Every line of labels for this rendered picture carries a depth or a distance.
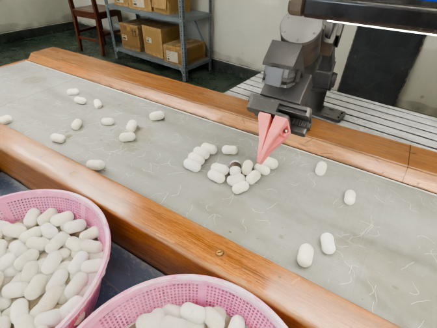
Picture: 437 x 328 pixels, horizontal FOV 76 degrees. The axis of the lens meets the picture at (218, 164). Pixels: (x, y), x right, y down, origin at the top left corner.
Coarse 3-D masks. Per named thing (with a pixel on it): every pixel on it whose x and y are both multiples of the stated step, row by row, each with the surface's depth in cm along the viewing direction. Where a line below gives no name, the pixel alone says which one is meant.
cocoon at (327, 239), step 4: (324, 236) 41; (328, 236) 41; (332, 236) 41; (324, 240) 40; (328, 240) 40; (332, 240) 40; (324, 244) 40; (328, 244) 40; (332, 244) 40; (324, 248) 40; (328, 248) 39; (332, 248) 39; (324, 252) 40; (328, 252) 39; (332, 252) 39
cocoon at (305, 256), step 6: (300, 246) 40; (306, 246) 39; (300, 252) 39; (306, 252) 38; (312, 252) 39; (300, 258) 38; (306, 258) 38; (312, 258) 38; (300, 264) 38; (306, 264) 38
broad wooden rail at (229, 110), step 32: (64, 64) 94; (96, 64) 93; (160, 96) 77; (192, 96) 75; (224, 96) 76; (256, 128) 65; (320, 128) 64; (352, 160) 57; (384, 160) 55; (416, 160) 55
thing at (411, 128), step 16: (256, 80) 110; (240, 96) 98; (336, 96) 100; (352, 96) 100; (352, 112) 91; (368, 112) 91; (384, 112) 91; (400, 112) 91; (352, 128) 83; (368, 128) 83; (384, 128) 83; (400, 128) 83; (416, 128) 84; (432, 128) 84; (416, 144) 76; (432, 144) 77
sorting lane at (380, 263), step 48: (0, 96) 78; (48, 96) 79; (96, 96) 79; (48, 144) 60; (96, 144) 61; (144, 144) 61; (192, 144) 62; (240, 144) 62; (144, 192) 50; (192, 192) 50; (288, 192) 50; (336, 192) 51; (384, 192) 51; (240, 240) 42; (288, 240) 42; (336, 240) 42; (384, 240) 43; (432, 240) 43; (336, 288) 36; (384, 288) 37; (432, 288) 37
